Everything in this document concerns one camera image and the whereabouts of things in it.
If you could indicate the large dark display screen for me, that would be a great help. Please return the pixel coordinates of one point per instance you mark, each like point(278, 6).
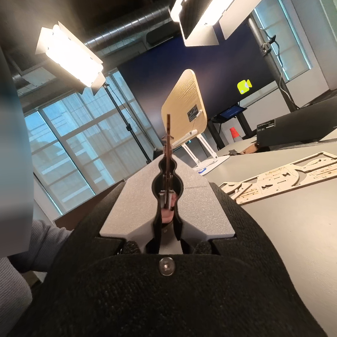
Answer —
point(223, 65)

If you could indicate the black stand pole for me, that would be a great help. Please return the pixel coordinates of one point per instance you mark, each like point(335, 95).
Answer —
point(272, 63)

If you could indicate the studio light panel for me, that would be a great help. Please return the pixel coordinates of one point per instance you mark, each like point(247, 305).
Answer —
point(194, 15)
point(68, 58)

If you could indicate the small blue screen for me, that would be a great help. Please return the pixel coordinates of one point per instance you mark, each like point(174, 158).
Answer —
point(231, 112)

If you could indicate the black equipment case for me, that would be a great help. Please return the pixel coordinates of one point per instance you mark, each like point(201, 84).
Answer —
point(302, 126)

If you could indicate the black light stand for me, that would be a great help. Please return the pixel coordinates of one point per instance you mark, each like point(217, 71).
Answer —
point(128, 128)

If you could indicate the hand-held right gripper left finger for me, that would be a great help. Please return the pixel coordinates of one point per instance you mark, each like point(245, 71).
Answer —
point(131, 208)

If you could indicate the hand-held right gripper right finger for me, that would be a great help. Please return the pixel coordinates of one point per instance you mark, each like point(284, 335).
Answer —
point(202, 208)

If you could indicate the silver ventilation duct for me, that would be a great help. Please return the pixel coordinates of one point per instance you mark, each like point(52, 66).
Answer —
point(126, 29)

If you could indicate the laser-cut wooden part sheet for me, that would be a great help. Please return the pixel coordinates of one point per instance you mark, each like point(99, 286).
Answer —
point(252, 196)

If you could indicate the brown leather piece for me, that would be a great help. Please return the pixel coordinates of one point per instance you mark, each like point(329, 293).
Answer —
point(250, 148)

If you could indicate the wooden book stand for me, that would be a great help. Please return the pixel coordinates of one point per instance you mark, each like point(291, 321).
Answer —
point(181, 100)

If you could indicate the person's left forearm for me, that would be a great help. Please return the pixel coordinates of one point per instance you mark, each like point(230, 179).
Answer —
point(15, 276)

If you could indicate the small wooden model part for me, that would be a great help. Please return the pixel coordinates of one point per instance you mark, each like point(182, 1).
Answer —
point(168, 131)

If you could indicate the orange traffic cone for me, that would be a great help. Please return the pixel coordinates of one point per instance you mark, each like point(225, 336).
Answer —
point(235, 135)

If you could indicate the person's left hand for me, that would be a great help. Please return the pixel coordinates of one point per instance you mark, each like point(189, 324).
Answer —
point(167, 216)

